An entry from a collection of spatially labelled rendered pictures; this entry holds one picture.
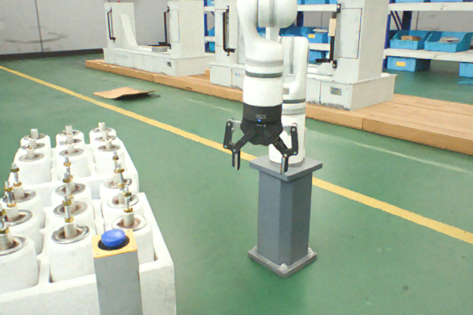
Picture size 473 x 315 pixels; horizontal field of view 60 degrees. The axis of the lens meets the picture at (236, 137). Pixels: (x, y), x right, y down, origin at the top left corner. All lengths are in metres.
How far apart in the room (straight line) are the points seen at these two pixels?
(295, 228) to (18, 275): 0.66
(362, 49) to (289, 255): 1.81
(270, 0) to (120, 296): 0.56
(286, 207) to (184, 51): 3.17
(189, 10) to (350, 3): 1.87
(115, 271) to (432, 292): 0.82
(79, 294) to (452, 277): 0.95
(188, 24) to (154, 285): 3.43
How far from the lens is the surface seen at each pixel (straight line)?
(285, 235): 1.13
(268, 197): 1.11
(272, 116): 0.75
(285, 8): 0.71
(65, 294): 0.91
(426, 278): 1.28
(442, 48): 5.27
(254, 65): 0.73
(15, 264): 0.91
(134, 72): 4.65
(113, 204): 1.02
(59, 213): 1.02
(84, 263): 0.92
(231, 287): 1.14
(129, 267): 0.74
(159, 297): 0.95
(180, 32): 4.09
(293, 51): 1.01
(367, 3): 2.73
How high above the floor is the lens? 0.69
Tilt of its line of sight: 17 degrees down
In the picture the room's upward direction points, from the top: straight up
